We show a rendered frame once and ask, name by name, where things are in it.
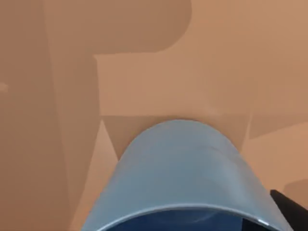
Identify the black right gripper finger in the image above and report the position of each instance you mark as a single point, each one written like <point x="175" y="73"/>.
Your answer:
<point x="292" y="211"/>

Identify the light blue cup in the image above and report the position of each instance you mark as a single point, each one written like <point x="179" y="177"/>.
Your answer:
<point x="178" y="168"/>

